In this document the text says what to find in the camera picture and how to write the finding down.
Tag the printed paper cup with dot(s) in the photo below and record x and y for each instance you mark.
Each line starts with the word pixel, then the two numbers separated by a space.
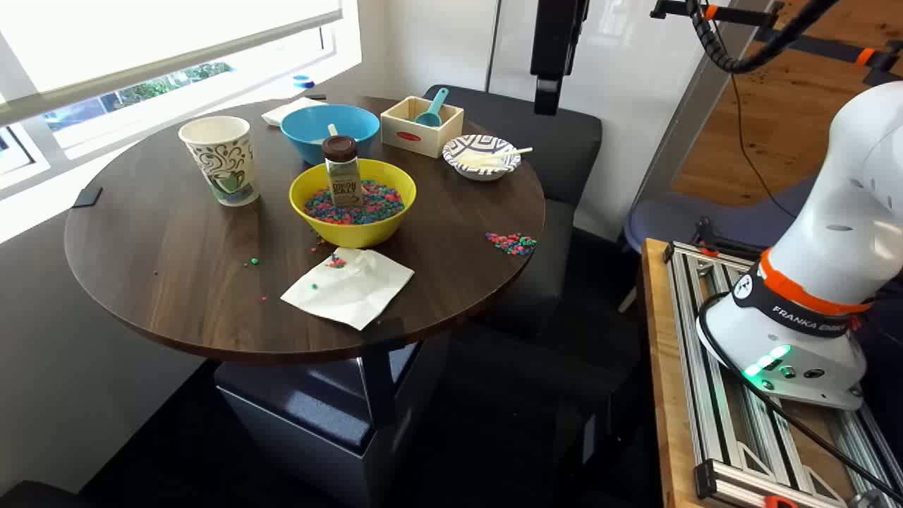
pixel 224 160

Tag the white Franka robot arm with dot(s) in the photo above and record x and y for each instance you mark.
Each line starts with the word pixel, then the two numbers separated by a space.
pixel 847 217

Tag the yellow bowl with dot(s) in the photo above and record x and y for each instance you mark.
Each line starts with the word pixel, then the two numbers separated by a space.
pixel 354 234

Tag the blue bowl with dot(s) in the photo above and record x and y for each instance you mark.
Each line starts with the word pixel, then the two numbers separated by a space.
pixel 312 132

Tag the small pile of colourful candy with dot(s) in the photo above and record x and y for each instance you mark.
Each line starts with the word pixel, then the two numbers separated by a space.
pixel 512 245

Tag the colourful candy heap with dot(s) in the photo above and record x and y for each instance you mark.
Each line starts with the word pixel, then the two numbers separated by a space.
pixel 375 205

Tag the white plastic utensil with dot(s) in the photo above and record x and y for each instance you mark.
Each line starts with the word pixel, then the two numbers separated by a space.
pixel 483 162

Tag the white napkin with candy bits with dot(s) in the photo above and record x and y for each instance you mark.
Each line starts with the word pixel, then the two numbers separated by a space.
pixel 354 293

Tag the black white patterned plate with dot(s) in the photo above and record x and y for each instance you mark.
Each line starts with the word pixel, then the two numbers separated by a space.
pixel 469 149

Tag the square wooden box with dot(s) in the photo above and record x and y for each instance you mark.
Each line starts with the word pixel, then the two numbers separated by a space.
pixel 423 142

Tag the shaker bottle with dark lid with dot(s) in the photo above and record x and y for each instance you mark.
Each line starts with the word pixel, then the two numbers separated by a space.
pixel 342 174

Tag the teal plastic spoon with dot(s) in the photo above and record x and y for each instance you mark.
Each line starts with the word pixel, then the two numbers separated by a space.
pixel 429 115

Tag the black table leg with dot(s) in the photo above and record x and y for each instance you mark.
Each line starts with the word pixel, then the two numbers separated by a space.
pixel 378 385

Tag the dark upholstered sofa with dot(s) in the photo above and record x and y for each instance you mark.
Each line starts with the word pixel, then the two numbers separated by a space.
pixel 564 142

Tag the grey blue upholstered seat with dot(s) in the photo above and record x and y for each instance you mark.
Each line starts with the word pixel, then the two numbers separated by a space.
pixel 679 222

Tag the black vertical stand pole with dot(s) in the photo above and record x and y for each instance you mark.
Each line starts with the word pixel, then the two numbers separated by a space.
pixel 555 47

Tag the wooden workbench top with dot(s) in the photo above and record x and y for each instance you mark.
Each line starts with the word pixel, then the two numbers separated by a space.
pixel 663 397

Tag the small black flat object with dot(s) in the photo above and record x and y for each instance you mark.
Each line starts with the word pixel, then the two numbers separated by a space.
pixel 89 197

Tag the aluminium profile frame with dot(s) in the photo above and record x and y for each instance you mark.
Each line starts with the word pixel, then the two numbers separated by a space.
pixel 715 442

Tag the white window blind rail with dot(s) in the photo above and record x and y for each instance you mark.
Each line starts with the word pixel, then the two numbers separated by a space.
pixel 171 61

